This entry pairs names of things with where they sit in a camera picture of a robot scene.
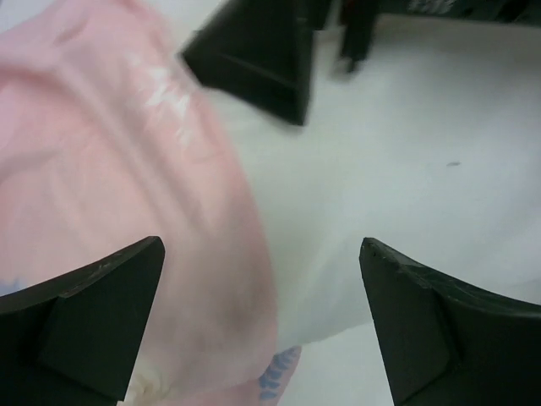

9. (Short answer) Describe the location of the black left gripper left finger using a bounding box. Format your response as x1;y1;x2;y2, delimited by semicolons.
1;237;165;406

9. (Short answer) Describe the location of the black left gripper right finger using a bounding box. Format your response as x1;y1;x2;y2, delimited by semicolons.
359;238;540;406

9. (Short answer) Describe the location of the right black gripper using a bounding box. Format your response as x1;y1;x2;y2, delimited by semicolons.
337;0;540;73

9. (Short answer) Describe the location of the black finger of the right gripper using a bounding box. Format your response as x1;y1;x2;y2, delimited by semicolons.
179;0;314;126

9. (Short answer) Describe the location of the white pillow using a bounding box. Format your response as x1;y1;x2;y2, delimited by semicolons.
185;12;541;406

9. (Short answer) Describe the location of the pink printed pillowcase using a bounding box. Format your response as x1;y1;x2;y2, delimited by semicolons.
1;1;300;405

